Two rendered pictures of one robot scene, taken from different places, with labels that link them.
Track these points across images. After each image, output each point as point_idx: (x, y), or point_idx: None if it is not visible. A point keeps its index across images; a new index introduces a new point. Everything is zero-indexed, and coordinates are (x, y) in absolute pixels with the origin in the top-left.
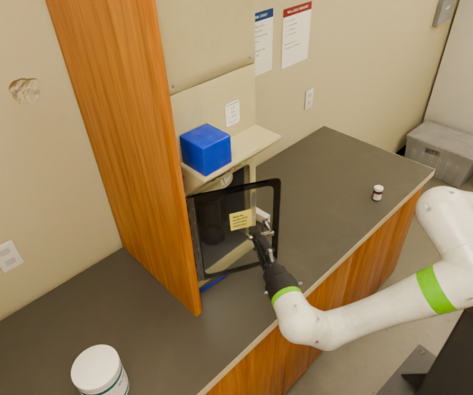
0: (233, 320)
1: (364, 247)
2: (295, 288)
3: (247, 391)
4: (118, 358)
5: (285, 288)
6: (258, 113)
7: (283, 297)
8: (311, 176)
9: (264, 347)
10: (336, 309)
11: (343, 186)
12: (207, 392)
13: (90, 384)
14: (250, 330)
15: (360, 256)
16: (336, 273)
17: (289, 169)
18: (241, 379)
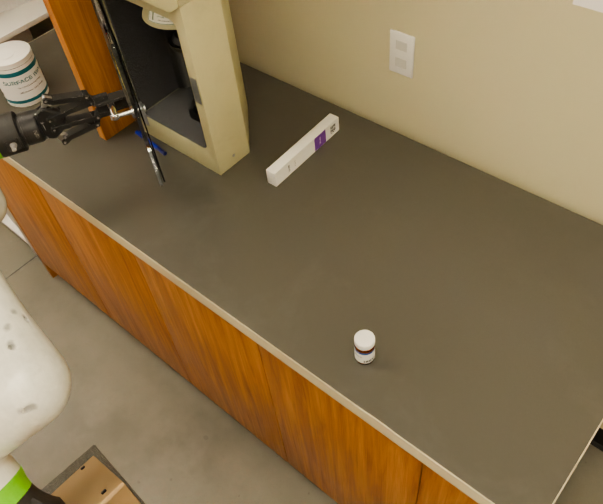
0: (87, 169)
1: (290, 374)
2: None
3: (108, 273)
4: (10, 64)
5: None
6: (484, 58)
7: None
8: (428, 240)
9: (106, 244)
10: None
11: (403, 298)
12: (17, 169)
13: None
14: (71, 186)
15: (286, 381)
16: (219, 321)
17: (447, 203)
18: (87, 239)
